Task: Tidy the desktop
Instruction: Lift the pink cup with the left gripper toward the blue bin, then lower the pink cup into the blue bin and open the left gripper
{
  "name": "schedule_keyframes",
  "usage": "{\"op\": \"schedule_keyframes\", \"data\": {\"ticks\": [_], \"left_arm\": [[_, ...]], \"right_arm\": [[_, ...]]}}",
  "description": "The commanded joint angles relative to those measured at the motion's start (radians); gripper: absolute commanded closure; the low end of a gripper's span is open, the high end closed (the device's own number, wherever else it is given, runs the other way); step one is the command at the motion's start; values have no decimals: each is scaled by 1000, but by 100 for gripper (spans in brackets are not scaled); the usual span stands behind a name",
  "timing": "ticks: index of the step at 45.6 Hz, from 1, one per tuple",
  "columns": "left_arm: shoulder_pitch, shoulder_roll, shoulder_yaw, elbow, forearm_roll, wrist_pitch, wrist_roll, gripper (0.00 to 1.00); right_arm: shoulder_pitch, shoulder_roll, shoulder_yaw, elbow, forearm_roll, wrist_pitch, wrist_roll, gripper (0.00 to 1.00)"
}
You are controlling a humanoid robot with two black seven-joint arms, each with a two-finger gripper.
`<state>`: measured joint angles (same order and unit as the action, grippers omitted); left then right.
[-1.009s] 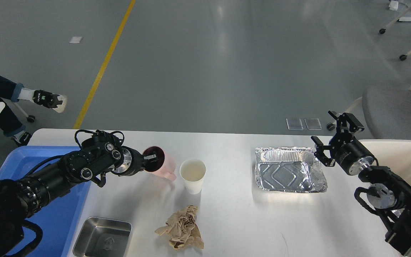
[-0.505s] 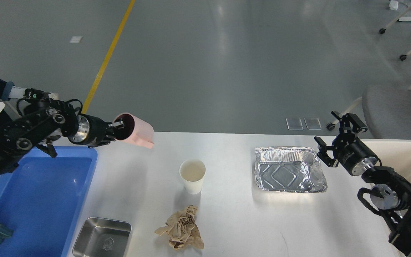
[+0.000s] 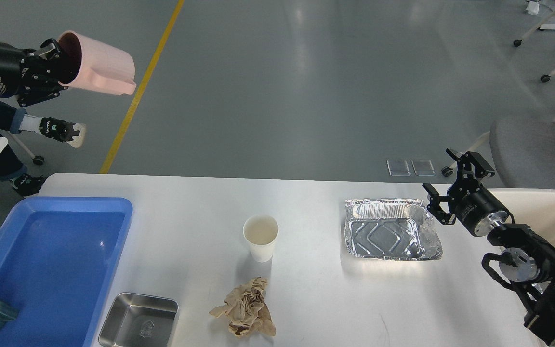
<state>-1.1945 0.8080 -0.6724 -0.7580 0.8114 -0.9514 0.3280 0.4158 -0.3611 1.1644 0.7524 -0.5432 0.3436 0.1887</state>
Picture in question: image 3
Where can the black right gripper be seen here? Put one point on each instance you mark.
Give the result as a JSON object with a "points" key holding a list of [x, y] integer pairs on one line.
{"points": [[469, 201]]}

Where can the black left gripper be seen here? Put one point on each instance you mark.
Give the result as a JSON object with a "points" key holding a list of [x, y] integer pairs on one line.
{"points": [[30, 75]]}

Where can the pink mug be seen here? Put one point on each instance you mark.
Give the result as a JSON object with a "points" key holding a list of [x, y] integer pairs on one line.
{"points": [[97, 66]]}

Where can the stainless steel tray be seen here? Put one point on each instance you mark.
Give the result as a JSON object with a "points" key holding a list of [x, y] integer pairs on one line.
{"points": [[139, 320]]}

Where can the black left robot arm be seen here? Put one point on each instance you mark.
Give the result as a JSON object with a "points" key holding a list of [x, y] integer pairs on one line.
{"points": [[33, 76]]}

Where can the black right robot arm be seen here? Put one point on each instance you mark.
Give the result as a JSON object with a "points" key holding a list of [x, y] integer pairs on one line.
{"points": [[526, 264]]}

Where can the aluminium foil tray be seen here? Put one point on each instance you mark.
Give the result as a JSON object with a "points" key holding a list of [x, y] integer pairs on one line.
{"points": [[395, 229]]}

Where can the grey office chair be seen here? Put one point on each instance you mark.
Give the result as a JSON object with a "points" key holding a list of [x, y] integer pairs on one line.
{"points": [[523, 151]]}

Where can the seated person in black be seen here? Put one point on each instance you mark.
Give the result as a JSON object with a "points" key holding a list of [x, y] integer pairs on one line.
{"points": [[17, 120]]}

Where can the cream plastic bin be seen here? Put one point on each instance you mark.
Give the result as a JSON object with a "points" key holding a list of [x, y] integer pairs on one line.
{"points": [[552, 217]]}

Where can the white paper cup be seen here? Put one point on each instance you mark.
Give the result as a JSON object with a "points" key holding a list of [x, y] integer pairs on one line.
{"points": [[260, 233]]}

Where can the blue plastic bin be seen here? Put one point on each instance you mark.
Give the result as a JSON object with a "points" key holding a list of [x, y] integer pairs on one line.
{"points": [[58, 257]]}

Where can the crumpled brown paper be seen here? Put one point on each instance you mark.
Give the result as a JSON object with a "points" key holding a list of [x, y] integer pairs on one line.
{"points": [[246, 309]]}

